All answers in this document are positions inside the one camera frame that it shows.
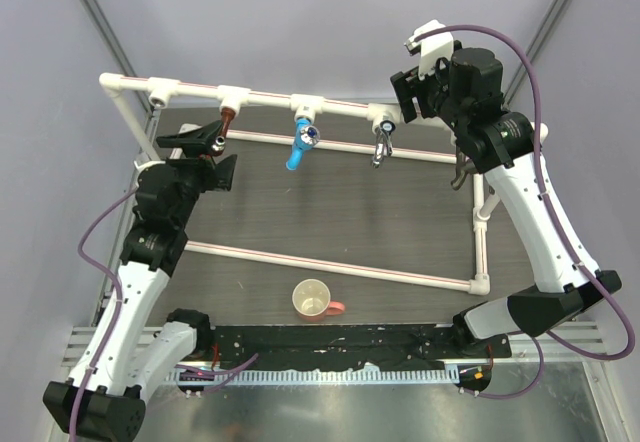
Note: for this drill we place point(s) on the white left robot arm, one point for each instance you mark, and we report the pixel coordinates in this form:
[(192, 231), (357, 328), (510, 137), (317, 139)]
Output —
[(106, 394)]

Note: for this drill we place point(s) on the blue plastic faucet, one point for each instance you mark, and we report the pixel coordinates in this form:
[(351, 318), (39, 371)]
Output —
[(306, 138)]

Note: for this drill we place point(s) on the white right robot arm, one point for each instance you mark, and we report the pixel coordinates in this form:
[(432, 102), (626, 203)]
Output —
[(501, 145)]

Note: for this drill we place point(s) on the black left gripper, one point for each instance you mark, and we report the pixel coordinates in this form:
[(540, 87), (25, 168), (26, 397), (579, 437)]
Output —
[(216, 176)]

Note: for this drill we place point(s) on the dark bronze lever faucet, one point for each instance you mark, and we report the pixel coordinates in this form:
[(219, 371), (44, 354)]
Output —
[(464, 167)]

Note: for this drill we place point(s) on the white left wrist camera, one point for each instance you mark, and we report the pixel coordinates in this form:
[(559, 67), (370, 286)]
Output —
[(141, 165)]

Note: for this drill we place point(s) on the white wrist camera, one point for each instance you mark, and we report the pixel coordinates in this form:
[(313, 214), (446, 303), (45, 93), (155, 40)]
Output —
[(141, 165), (430, 49)]

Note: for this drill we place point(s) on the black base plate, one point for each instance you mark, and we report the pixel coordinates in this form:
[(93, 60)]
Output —
[(341, 347)]

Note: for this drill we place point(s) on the brown faucet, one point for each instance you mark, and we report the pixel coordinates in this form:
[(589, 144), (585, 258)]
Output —
[(227, 115)]

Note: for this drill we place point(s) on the slotted cable duct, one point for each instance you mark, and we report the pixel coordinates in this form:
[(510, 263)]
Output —
[(368, 375)]

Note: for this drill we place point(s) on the chrome faucet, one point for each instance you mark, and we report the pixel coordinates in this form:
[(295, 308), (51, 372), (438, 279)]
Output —
[(383, 147)]

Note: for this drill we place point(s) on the pink mug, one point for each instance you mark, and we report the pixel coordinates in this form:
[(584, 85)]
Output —
[(312, 301)]

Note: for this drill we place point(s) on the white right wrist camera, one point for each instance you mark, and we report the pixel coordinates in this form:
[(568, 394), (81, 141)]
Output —
[(430, 49)]

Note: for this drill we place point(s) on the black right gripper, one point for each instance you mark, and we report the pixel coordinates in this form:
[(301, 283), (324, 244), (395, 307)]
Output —
[(407, 86)]

